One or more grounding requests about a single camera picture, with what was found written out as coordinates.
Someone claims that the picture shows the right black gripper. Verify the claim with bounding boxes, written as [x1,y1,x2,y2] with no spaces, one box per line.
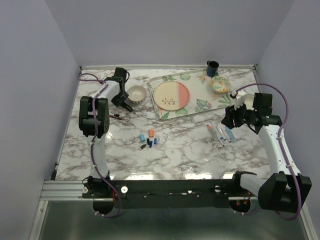
[220,99,257,130]

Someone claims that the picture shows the purple highlighter black cap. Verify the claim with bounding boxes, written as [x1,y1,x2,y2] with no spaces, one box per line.
[124,104,133,112]

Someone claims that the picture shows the light blue highlighter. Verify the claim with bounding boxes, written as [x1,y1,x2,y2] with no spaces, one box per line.
[225,126,237,143]

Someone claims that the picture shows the blue acrylic marker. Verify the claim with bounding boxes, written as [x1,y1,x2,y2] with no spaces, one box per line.
[213,129,225,147]

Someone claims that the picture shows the orange highlighter pen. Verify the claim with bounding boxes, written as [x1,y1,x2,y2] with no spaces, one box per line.
[207,125,219,141]

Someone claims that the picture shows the light blue highlighter cap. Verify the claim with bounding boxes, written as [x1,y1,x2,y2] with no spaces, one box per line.
[139,133,146,143]

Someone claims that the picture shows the orange highlighter cap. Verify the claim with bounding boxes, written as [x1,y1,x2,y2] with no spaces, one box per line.
[148,129,154,138]

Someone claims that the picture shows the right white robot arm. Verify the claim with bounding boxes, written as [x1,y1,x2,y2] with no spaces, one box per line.
[221,93,312,214]

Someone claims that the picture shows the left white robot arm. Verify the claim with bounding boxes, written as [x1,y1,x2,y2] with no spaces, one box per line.
[78,67,132,198]

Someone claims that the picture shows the pink red pen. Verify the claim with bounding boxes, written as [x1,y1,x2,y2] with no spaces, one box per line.
[109,114,125,121]

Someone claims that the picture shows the white bowl blue stripes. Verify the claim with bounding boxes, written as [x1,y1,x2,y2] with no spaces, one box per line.
[127,85,147,104]

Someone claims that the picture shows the teal rimmed white bowl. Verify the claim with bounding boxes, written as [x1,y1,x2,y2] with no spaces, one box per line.
[244,94,255,111]

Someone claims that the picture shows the floral yellow rimmed bowl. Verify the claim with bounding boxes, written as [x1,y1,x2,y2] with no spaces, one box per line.
[210,75,231,94]

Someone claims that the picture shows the floral rectangular serving tray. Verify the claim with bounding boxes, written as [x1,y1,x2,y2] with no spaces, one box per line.
[148,68,232,120]

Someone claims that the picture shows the cream and pink plate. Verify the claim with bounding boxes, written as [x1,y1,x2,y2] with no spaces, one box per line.
[153,81,190,111]

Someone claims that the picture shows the dark blue mug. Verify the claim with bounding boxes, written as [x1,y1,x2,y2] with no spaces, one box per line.
[206,60,220,78]

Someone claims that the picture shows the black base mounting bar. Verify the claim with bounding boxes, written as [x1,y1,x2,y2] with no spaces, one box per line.
[82,177,257,210]

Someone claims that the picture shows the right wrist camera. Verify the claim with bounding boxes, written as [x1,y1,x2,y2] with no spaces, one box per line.
[230,90,246,109]

